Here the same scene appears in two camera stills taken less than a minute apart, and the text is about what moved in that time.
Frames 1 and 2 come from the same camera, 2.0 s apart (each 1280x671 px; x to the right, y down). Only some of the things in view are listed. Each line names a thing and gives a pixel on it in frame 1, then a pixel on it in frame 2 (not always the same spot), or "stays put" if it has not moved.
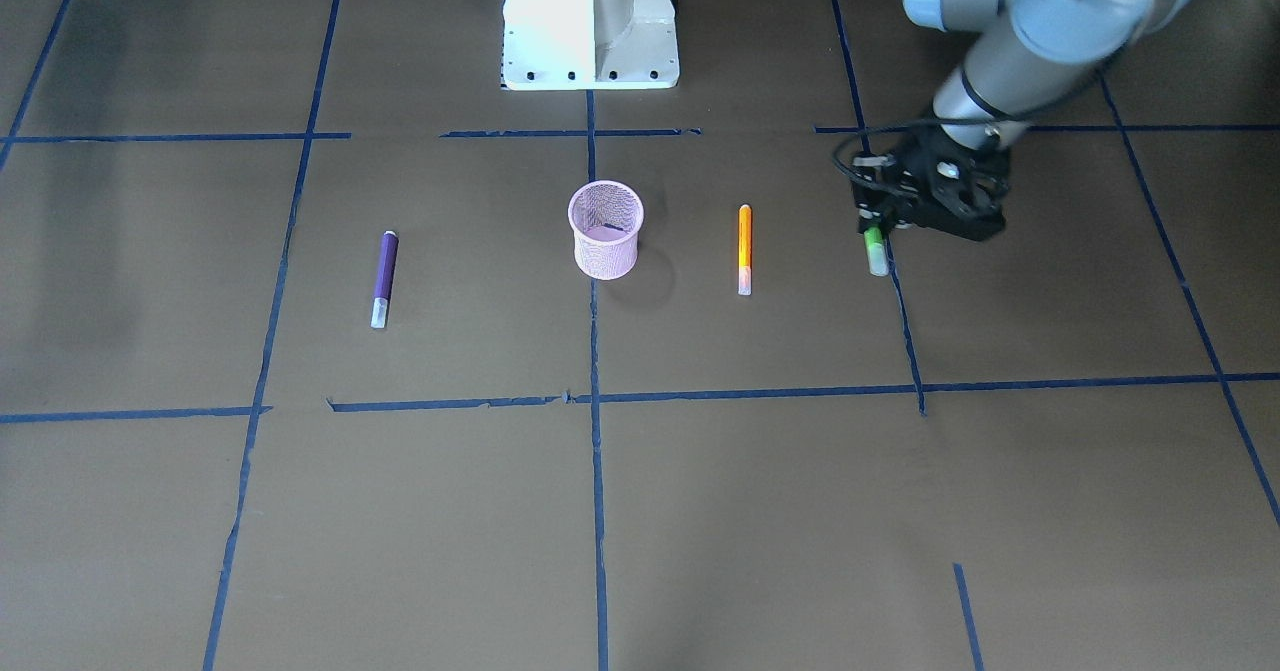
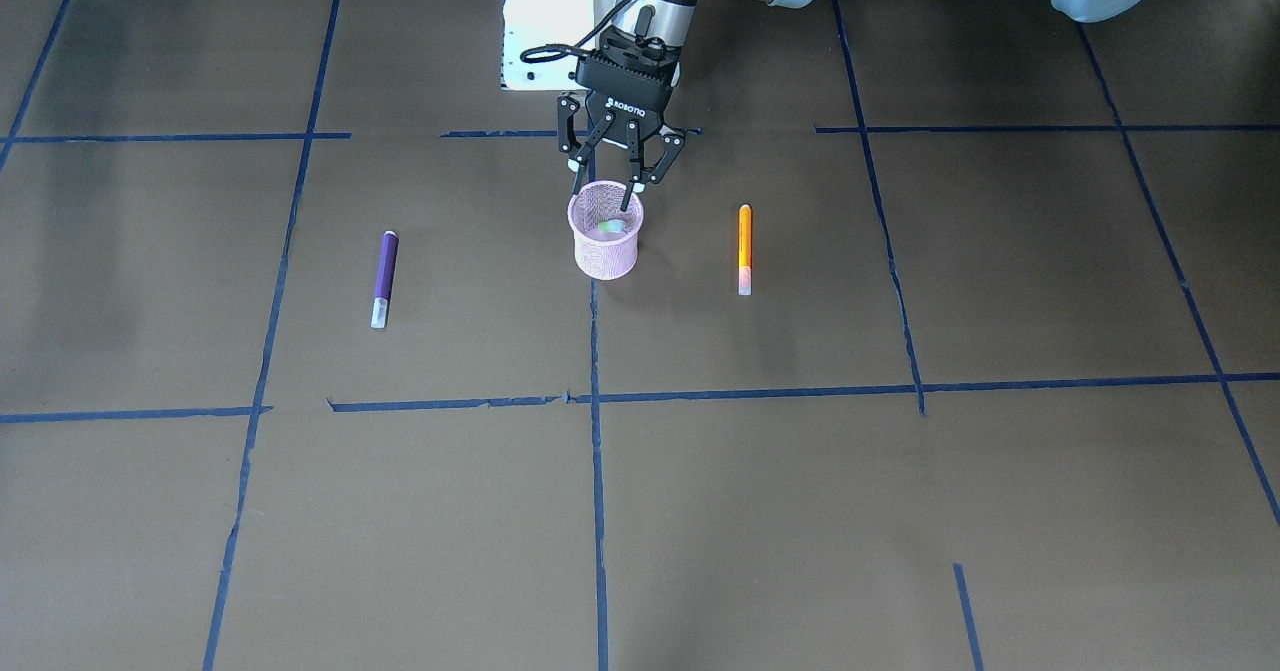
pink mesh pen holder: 605,216 stays put
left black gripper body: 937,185 → 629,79
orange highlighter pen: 745,250 stays put
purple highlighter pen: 384,279 stays put
